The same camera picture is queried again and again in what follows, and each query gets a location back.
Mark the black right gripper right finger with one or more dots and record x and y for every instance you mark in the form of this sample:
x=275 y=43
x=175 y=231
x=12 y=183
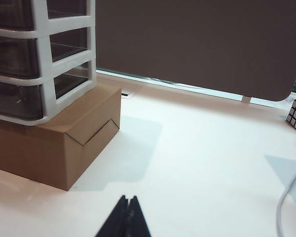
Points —
x=138 y=222

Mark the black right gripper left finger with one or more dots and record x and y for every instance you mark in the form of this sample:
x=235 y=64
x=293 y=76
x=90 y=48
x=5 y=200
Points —
x=113 y=222

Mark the smoky transparent drawer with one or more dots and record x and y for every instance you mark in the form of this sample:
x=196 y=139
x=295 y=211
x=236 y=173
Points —
x=10 y=14
x=14 y=102
x=12 y=56

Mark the brown cardboard box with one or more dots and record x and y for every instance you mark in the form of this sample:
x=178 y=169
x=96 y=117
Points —
x=39 y=153

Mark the white partition foot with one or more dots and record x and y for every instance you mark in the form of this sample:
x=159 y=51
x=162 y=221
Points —
x=246 y=99

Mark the grey-brown desk partition panel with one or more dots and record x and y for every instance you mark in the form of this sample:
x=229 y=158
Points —
x=187 y=44

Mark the white plastic drawer cabinet frame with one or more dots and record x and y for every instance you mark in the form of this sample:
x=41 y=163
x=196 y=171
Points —
x=44 y=61

